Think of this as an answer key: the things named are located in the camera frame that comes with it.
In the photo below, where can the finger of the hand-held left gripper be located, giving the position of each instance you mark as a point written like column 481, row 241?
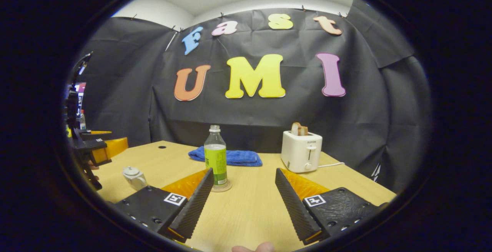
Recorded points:
column 113, row 148
column 92, row 136

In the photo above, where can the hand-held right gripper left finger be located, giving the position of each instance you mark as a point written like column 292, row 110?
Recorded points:
column 192, row 209

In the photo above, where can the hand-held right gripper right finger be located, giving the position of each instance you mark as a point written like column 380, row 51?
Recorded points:
column 294, row 206

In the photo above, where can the white teacup lid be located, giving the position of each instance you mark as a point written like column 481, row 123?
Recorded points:
column 131, row 172

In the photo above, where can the white teacup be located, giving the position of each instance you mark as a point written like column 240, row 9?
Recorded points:
column 136, row 182

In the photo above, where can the round cork coaster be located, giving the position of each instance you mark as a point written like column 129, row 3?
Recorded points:
column 226, row 187

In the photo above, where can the green label water bottle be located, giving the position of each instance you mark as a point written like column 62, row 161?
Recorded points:
column 216, row 159

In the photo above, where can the red-capped clear plastic bottle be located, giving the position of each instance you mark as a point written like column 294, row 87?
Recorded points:
column 82, row 121

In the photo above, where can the computer monitor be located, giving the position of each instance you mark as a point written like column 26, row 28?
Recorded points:
column 81, row 96

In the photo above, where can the white toaster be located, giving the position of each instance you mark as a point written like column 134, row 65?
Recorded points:
column 300, row 152

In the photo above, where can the blue towel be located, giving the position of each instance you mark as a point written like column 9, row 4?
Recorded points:
column 238, row 156

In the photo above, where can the bread slice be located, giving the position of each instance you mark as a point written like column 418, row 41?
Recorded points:
column 299, row 129

